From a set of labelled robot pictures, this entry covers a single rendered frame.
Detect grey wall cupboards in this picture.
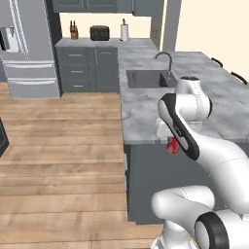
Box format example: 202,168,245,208
52,0,165,18

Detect wooden knife block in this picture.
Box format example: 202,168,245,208
69,19,80,41

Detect black appliance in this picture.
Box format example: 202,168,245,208
0,118,11,159

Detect steel sink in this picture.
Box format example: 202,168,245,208
125,69,178,89

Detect grey curved tap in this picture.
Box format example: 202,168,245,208
153,51,175,80

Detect white paper towel roll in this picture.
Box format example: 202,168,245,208
119,18,130,43

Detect dark stool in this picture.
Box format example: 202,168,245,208
230,70,249,87
210,56,225,69

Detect grey island cupboard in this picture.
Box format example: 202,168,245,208
124,140,249,226

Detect silver fridge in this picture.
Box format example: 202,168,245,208
0,0,63,99

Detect black toaster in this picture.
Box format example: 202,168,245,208
89,24,111,42

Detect grey base cupboard run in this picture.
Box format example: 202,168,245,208
54,45,121,93

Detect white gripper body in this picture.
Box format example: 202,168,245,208
156,117,175,140

